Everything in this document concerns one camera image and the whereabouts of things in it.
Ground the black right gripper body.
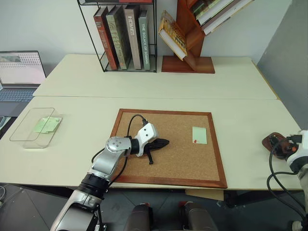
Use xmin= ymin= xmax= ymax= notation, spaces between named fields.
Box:
xmin=275 ymin=141 xmax=297 ymax=160

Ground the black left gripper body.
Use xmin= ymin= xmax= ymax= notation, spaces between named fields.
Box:
xmin=143 ymin=139 xmax=161 ymax=152

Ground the brown wooden tray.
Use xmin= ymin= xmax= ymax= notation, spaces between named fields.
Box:
xmin=261 ymin=132 xmax=291 ymax=160

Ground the green sticky note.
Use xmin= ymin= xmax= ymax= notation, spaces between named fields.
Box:
xmin=47 ymin=117 xmax=63 ymax=133
xmin=33 ymin=116 xmax=57 ymax=133
xmin=192 ymin=126 xmax=208 ymax=145

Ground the clear plastic box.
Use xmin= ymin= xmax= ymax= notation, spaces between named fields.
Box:
xmin=9 ymin=107 xmax=64 ymax=149

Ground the wood-framed cork board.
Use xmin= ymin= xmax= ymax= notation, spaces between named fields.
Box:
xmin=109 ymin=108 xmax=228 ymax=189

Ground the dark rounded shape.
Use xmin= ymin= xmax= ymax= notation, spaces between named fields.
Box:
xmin=123 ymin=203 xmax=154 ymax=231
xmin=178 ymin=201 xmax=218 ymax=231

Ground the brown cardboard sheet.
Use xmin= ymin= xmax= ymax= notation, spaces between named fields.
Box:
xmin=184 ymin=188 xmax=225 ymax=201

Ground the brown wooden tree bookshelf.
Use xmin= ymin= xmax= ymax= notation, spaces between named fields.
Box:
xmin=161 ymin=0 xmax=256 ymax=74

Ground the grey-green SOLACE book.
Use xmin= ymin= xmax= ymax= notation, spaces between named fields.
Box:
xmin=138 ymin=10 xmax=151 ymax=71

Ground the yellow patterned book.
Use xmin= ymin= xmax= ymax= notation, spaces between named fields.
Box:
xmin=157 ymin=10 xmax=189 ymax=61

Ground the brown HOMES book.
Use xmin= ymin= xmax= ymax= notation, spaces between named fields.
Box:
xmin=123 ymin=5 xmax=144 ymax=71

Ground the olive green patterned book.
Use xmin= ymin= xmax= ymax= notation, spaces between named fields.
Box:
xmin=105 ymin=5 xmax=132 ymax=71

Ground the red hardcover book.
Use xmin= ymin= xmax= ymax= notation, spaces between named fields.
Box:
xmin=93 ymin=6 xmax=120 ymax=71

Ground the dark-covered large book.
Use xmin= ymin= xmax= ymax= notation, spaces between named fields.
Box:
xmin=201 ymin=0 xmax=256 ymax=36

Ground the white-paged large book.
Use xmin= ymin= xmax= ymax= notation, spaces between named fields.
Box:
xmin=198 ymin=0 xmax=253 ymax=27

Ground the green-spined book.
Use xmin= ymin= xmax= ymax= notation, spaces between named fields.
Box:
xmin=191 ymin=0 xmax=221 ymax=20

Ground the red flat book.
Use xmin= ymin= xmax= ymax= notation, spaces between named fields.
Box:
xmin=118 ymin=0 xmax=154 ymax=4

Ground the grey open laptop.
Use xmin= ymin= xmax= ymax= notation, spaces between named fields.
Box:
xmin=0 ymin=50 xmax=47 ymax=117

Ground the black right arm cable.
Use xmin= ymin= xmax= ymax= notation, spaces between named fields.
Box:
xmin=266 ymin=134 xmax=307 ymax=221

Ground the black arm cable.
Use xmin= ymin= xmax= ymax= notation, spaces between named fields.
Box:
xmin=266 ymin=134 xmax=307 ymax=221
xmin=90 ymin=115 xmax=149 ymax=188

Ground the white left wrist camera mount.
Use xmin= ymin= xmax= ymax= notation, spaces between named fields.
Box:
xmin=133 ymin=122 xmax=158 ymax=158

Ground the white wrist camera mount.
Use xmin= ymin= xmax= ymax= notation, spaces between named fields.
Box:
xmin=285 ymin=129 xmax=308 ymax=173
xmin=133 ymin=122 xmax=158 ymax=158

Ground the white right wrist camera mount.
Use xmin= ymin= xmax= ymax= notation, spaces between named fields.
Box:
xmin=285 ymin=129 xmax=308 ymax=173

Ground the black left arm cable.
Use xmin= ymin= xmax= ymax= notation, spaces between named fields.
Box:
xmin=90 ymin=115 xmax=149 ymax=188

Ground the black wire book rack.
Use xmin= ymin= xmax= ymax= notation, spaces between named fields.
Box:
xmin=77 ymin=0 xmax=158 ymax=73

